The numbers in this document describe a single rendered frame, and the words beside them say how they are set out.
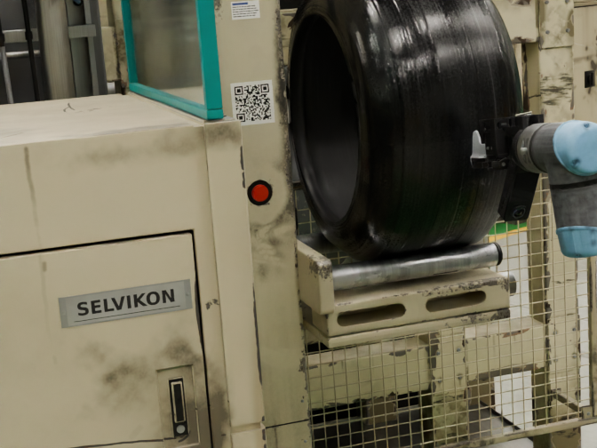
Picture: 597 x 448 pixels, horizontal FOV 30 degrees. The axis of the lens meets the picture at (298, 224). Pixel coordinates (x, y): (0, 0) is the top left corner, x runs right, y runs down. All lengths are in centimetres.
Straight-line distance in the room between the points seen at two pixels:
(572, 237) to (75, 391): 73
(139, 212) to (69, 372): 20
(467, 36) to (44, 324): 96
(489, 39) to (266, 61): 38
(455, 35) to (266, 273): 54
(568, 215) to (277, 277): 62
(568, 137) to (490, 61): 38
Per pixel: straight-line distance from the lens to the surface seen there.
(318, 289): 193
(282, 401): 209
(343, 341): 198
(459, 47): 191
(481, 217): 200
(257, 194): 197
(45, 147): 124
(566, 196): 161
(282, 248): 201
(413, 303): 201
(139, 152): 125
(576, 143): 158
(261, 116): 196
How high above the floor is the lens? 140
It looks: 12 degrees down
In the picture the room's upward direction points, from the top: 4 degrees counter-clockwise
